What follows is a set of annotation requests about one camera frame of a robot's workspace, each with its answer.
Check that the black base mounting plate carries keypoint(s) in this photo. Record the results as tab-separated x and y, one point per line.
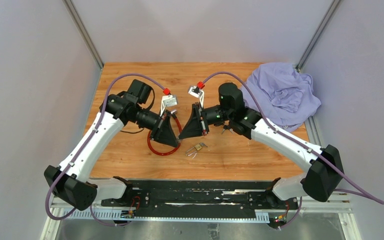
153	191

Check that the red cable lock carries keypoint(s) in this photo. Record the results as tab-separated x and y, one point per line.
165	151

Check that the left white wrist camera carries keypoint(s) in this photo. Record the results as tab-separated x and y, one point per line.
168	101

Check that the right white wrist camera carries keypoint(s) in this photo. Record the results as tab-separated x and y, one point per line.
198	93

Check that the lavender crumpled cloth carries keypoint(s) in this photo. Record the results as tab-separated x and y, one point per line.
284	95

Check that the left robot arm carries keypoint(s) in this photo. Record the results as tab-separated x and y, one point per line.
70	181

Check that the small silver key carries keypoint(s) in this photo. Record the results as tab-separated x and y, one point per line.
203	145

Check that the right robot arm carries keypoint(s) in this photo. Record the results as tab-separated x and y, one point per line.
321	166

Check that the black head key bunch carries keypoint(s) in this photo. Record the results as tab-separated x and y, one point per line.
227	128

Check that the brass padlock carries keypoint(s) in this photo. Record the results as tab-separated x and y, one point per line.
193	151

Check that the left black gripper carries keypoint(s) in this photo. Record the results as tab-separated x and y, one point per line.
164	133

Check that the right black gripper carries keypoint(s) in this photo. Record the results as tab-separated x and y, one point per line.
195	127

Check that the aluminium frame rail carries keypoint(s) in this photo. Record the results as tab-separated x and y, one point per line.
211	213

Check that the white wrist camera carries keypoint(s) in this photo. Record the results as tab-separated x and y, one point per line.
168	101
198	93

